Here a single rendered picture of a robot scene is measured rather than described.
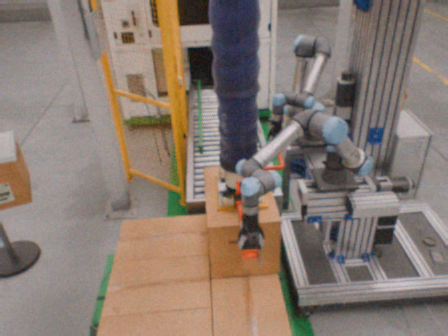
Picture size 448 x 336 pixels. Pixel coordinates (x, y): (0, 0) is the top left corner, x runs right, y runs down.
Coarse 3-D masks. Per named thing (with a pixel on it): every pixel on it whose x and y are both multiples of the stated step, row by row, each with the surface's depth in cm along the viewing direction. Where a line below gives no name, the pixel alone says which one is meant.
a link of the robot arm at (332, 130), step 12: (312, 120) 184; (324, 120) 180; (336, 120) 178; (312, 132) 186; (324, 132) 179; (336, 132) 179; (336, 144) 182; (348, 144) 193; (348, 156) 200; (360, 156) 206; (348, 168) 212; (360, 168) 209
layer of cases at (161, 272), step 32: (128, 224) 281; (160, 224) 280; (192, 224) 279; (128, 256) 255; (160, 256) 254; (192, 256) 253; (128, 288) 234; (160, 288) 233; (192, 288) 232; (224, 288) 231; (256, 288) 231; (128, 320) 216; (160, 320) 215; (192, 320) 215; (224, 320) 214; (256, 320) 213; (288, 320) 212
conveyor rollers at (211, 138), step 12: (204, 96) 463; (216, 96) 463; (204, 108) 440; (216, 108) 439; (204, 120) 413; (216, 120) 410; (204, 132) 395; (216, 132) 389; (204, 144) 372; (216, 144) 373; (204, 156) 358; (216, 156) 353; (204, 192) 312
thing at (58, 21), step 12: (48, 0) 469; (348, 0) 493; (60, 12) 477; (348, 12) 501; (60, 24) 484; (348, 24) 509; (60, 36) 491; (336, 36) 526; (60, 48) 499; (336, 48) 529; (72, 60) 508; (336, 60) 533; (72, 72) 516; (336, 72) 542; (72, 84) 524; (336, 84) 552; (84, 108) 544
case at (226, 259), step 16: (208, 176) 256; (208, 192) 242; (208, 208) 229; (272, 208) 227; (208, 224) 218; (224, 224) 217; (240, 224) 216; (272, 224) 218; (224, 240) 221; (272, 240) 225; (224, 256) 228; (240, 256) 229; (272, 256) 232; (224, 272) 235; (240, 272) 237; (256, 272) 238; (272, 272) 239
